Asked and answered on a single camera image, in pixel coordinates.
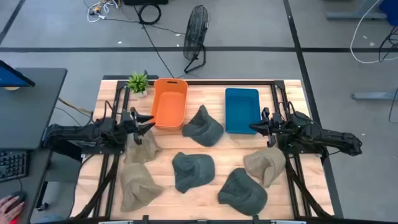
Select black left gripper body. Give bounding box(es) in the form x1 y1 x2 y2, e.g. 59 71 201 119
121 107 143 146

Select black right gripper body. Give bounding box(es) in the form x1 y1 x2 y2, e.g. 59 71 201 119
262 107 283 148

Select beige cap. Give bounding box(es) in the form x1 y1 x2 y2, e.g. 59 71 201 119
119 162 165 213
124 129 163 165
243 146 287 189

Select dark green cap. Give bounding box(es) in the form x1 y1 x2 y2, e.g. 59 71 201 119
217 167 269 217
182 105 225 147
171 151 216 194

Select blue plastic bin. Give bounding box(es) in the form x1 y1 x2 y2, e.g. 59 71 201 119
224 87 262 135

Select orange plastic bin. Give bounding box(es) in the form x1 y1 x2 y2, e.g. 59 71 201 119
150 77 189 131

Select small green potted plant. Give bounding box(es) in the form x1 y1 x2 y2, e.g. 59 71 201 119
126 71 150 98

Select black floor fan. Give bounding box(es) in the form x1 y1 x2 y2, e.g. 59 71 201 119
182 4 210 75

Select grey desk foot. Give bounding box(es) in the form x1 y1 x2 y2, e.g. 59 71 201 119
351 88 398 101

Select black box on floor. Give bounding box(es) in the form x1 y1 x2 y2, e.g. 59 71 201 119
123 0 169 6

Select black keyboard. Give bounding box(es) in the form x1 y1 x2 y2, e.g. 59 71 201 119
0 150 30 183

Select computer monitor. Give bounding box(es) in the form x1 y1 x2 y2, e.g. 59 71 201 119
0 60 36 89

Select black computer mouse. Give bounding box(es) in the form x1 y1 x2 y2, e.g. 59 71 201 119
9 190 27 205

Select grey desk leg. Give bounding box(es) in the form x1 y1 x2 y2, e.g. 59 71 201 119
326 0 388 21

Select person's hand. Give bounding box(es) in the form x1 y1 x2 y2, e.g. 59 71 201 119
0 195 25 224

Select blue bin on floor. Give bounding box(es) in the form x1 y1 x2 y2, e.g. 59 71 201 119
387 0 398 27

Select yellow cable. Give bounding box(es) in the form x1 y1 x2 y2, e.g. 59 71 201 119
57 96 95 116

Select long black floor cable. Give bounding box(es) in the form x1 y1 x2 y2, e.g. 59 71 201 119
132 4 175 79

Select coiled black cable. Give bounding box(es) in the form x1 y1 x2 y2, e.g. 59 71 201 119
137 2 162 26

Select long white floor cable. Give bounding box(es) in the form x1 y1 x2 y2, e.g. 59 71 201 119
349 0 398 65

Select white cable bundle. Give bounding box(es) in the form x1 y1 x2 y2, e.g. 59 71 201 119
83 0 121 24

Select black cable bunch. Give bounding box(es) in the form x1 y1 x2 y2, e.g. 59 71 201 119
377 26 398 63

